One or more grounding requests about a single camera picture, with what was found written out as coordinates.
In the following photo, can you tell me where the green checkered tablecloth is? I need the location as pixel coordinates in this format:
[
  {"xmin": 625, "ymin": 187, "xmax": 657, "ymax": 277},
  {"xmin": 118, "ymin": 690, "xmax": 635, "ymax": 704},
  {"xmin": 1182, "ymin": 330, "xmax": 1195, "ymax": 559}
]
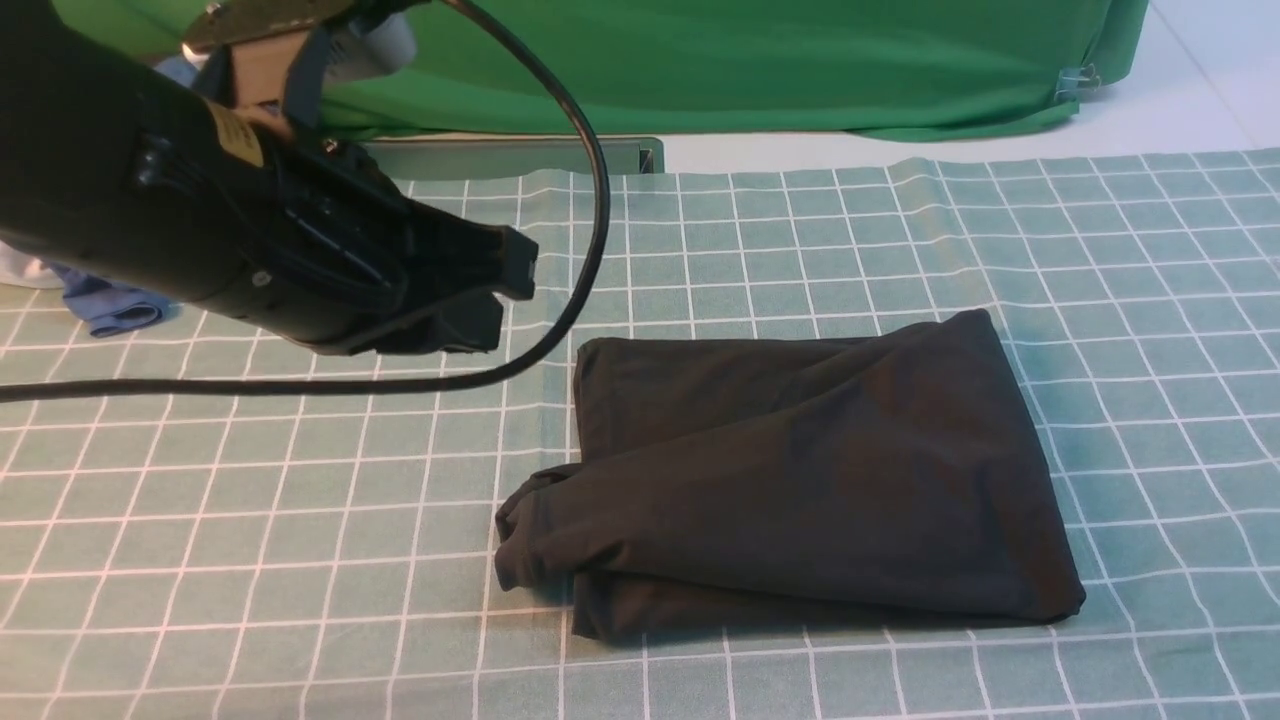
[{"xmin": 1, "ymin": 149, "xmax": 1279, "ymax": 719}]

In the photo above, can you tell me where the silver binder clip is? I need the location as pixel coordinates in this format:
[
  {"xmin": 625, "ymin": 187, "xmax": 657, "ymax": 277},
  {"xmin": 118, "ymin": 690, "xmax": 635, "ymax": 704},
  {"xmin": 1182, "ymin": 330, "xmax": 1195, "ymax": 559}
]
[{"xmin": 1053, "ymin": 64, "xmax": 1103, "ymax": 104}]

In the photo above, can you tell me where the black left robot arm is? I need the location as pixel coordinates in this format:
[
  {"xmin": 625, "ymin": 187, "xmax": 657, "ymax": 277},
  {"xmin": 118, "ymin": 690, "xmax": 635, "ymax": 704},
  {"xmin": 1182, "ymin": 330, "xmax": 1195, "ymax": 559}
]
[{"xmin": 1, "ymin": 1, "xmax": 538, "ymax": 356}]

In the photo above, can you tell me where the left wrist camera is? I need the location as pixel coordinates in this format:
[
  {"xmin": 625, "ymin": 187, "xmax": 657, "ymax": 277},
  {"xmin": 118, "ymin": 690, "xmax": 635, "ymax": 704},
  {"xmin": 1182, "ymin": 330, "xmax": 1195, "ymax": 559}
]
[{"xmin": 182, "ymin": 1, "xmax": 419, "ymax": 85}]

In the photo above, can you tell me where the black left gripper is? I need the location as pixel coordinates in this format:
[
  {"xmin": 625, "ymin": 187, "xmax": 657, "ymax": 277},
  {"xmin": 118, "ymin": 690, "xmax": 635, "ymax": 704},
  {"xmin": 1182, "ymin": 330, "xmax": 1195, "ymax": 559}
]
[{"xmin": 131, "ymin": 129, "xmax": 539, "ymax": 356}]

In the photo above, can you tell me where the gray metal rail bracket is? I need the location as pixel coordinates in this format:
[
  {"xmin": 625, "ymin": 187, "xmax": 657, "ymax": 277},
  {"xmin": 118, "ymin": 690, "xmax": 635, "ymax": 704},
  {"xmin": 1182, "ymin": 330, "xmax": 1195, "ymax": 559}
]
[{"xmin": 365, "ymin": 137, "xmax": 666, "ymax": 182}]

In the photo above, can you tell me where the dark gray long-sleeve shirt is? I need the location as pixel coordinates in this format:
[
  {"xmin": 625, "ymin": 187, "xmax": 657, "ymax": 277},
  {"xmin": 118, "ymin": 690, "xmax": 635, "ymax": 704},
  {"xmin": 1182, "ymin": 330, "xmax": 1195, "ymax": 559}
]
[{"xmin": 494, "ymin": 309, "xmax": 1085, "ymax": 642}]

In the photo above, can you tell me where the blue crumpled shirt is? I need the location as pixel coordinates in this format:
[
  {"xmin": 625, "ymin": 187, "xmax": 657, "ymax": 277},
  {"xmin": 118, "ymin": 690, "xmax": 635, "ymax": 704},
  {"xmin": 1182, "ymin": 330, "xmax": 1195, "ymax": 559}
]
[{"xmin": 45, "ymin": 55, "xmax": 201, "ymax": 338}]

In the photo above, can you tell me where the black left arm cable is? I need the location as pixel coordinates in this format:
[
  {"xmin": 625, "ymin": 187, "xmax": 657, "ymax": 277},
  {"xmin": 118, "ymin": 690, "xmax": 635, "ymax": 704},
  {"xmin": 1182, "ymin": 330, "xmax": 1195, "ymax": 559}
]
[{"xmin": 0, "ymin": 0, "xmax": 611, "ymax": 404}]

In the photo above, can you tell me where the green backdrop cloth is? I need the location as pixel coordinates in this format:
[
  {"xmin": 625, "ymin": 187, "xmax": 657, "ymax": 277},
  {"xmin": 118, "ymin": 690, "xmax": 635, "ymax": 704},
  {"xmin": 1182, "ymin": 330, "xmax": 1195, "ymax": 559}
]
[{"xmin": 54, "ymin": 1, "xmax": 1149, "ymax": 143}]

